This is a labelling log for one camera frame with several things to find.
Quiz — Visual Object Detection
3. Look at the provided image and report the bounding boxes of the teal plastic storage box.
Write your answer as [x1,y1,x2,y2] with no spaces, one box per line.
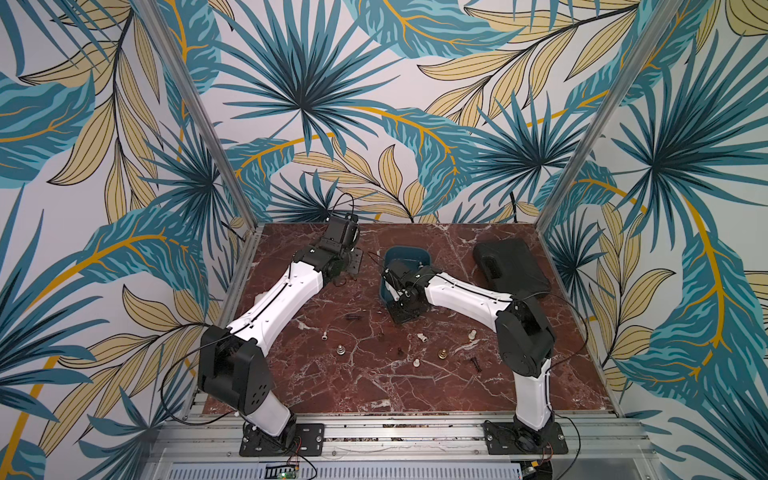
[381,245,432,273]

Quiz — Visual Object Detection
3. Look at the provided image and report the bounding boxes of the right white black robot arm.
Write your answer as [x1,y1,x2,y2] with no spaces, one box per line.
[382,261,556,432]

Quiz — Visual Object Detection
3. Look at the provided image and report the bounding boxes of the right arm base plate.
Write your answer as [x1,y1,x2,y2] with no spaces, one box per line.
[481,419,569,457]

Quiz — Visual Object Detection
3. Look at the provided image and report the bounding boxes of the aluminium front rail frame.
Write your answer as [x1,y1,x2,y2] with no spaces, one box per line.
[140,411,665,479]

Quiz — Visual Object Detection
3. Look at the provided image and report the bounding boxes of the green circuit board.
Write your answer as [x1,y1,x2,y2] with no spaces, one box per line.
[264,465,299,480]

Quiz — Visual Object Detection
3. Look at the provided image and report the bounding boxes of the black plastic case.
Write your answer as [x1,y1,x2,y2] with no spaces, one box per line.
[473,238,551,299]

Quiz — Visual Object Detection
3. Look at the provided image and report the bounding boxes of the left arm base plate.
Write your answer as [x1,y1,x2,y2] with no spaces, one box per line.
[239,422,325,457]

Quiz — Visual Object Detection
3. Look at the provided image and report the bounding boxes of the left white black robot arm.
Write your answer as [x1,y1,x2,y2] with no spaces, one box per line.
[198,213,359,437]

